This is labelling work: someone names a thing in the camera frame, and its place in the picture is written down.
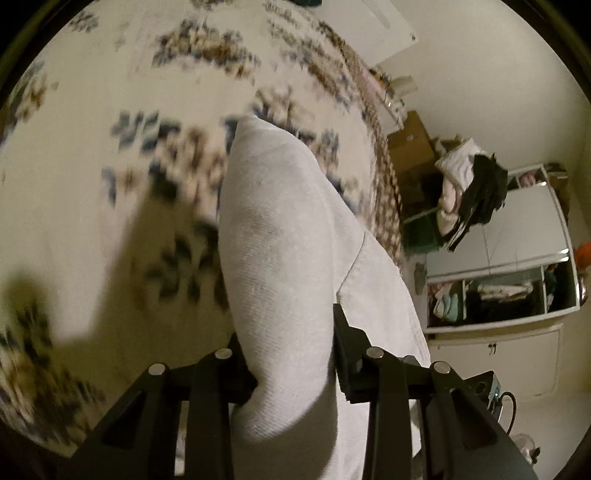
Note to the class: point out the brown cardboard box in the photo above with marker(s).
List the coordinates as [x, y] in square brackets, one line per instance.
[413, 157]

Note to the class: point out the floral and checked bedspread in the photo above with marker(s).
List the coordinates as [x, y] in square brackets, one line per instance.
[114, 146]

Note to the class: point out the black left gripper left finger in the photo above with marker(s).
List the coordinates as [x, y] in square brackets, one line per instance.
[170, 423]

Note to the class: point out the black device with cable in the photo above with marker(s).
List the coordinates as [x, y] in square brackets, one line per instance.
[487, 388]

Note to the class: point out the white bed headboard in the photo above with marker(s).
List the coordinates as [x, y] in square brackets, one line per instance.
[375, 29]

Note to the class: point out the pile of clothes on chair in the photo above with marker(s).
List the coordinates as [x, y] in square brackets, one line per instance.
[474, 187]

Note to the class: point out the small beige table lamp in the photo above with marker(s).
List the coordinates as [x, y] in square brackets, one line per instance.
[404, 85]

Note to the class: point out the white pants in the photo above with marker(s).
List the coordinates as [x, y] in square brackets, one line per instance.
[290, 251]

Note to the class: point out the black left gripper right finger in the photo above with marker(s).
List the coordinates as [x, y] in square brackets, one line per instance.
[420, 413]

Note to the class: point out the white wardrobe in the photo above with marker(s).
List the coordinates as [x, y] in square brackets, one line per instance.
[497, 301]

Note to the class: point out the white bedside table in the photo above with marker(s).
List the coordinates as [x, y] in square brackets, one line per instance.
[392, 109]

